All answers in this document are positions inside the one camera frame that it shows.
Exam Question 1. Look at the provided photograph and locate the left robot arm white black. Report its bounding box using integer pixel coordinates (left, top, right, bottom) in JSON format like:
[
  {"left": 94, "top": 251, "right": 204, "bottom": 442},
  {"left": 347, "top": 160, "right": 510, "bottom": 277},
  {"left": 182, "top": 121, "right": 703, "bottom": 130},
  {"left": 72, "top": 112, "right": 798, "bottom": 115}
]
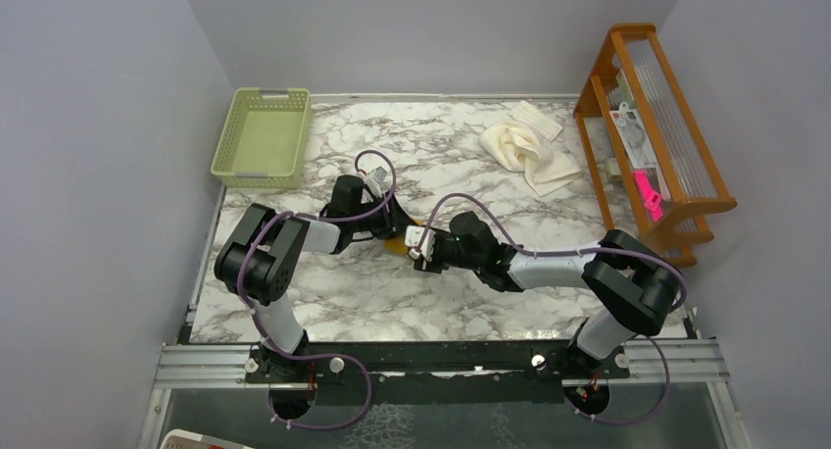
[{"left": 214, "top": 175, "right": 418, "bottom": 381}]

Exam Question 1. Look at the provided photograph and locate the green plastic basket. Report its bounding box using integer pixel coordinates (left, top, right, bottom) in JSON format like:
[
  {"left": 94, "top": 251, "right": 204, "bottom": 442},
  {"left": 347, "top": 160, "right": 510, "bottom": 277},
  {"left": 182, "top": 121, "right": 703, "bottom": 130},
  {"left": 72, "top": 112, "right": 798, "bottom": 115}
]
[{"left": 211, "top": 87, "right": 314, "bottom": 189}]

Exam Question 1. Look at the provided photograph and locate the brown yellow bear towel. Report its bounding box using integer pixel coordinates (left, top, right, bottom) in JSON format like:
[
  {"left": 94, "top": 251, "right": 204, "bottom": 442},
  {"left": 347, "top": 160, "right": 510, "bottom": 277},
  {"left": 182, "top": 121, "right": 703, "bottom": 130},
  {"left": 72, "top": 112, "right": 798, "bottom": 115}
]
[{"left": 383, "top": 221, "right": 424, "bottom": 257}]

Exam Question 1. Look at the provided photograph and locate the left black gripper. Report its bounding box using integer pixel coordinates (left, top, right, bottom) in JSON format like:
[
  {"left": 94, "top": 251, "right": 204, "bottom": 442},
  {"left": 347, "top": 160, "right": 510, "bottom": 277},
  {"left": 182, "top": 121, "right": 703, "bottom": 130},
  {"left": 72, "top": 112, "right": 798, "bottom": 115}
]
[{"left": 349, "top": 190, "right": 416, "bottom": 239}]

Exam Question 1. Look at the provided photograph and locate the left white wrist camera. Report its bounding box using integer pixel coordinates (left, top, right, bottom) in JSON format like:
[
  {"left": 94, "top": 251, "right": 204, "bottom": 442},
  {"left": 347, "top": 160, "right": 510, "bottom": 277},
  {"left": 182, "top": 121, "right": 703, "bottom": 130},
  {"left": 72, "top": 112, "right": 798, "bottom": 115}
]
[{"left": 363, "top": 167, "right": 392, "bottom": 200}]

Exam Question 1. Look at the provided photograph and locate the white packaged item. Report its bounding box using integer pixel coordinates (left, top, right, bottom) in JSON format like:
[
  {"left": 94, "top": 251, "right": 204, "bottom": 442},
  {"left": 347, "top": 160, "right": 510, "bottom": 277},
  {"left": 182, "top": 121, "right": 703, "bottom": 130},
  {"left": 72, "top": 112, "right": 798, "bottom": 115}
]
[{"left": 610, "top": 102, "right": 659, "bottom": 170}]

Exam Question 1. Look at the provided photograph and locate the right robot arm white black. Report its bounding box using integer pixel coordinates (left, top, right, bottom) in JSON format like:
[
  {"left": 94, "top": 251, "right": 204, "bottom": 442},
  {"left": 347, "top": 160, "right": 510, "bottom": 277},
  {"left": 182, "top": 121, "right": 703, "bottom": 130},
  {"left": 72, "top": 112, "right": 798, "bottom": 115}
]
[{"left": 405, "top": 212, "right": 683, "bottom": 377}]

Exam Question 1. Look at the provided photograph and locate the red white box corner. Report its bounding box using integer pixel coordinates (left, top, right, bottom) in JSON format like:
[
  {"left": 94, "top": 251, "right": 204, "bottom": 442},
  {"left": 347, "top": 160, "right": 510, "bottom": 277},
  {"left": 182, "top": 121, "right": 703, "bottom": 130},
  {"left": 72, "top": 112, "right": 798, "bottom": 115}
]
[{"left": 159, "top": 429, "right": 252, "bottom": 449}]

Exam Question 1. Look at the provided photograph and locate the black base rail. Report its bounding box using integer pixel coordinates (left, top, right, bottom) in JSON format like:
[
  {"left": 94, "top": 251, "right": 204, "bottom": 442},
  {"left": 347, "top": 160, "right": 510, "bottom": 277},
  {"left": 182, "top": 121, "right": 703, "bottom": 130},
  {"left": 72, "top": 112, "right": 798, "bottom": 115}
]
[{"left": 244, "top": 339, "right": 630, "bottom": 406}]

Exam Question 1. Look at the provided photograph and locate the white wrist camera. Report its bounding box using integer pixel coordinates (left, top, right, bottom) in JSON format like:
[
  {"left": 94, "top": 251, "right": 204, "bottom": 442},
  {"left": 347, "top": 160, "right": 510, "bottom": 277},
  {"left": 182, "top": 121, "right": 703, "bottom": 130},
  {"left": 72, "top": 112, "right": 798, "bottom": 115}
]
[
  {"left": 363, "top": 167, "right": 392, "bottom": 200},
  {"left": 404, "top": 225, "right": 439, "bottom": 274}
]

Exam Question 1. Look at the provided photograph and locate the orange wooden rack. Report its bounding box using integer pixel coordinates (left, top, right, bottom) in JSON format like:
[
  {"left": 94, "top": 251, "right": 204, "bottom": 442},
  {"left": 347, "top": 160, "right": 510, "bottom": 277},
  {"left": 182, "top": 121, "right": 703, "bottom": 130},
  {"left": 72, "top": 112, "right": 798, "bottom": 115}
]
[{"left": 573, "top": 23, "right": 737, "bottom": 268}]

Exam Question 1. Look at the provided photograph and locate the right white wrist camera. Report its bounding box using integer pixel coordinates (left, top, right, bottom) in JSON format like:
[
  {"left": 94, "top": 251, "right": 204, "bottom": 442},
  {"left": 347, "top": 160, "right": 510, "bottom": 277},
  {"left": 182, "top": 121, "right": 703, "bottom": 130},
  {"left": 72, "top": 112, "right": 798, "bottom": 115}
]
[{"left": 404, "top": 225, "right": 439, "bottom": 274}]

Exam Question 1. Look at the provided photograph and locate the cream white towel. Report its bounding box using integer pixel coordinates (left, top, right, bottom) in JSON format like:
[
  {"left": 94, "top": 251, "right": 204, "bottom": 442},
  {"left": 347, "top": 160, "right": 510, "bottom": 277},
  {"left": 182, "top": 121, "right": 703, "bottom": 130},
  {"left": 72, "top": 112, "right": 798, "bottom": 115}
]
[{"left": 478, "top": 101, "right": 581, "bottom": 197}]

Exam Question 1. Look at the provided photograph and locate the pink plastic item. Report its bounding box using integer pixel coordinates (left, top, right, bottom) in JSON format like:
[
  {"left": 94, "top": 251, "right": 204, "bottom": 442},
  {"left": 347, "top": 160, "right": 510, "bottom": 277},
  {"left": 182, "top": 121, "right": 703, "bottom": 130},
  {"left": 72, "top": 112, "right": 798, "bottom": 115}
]
[{"left": 632, "top": 170, "right": 663, "bottom": 223}]

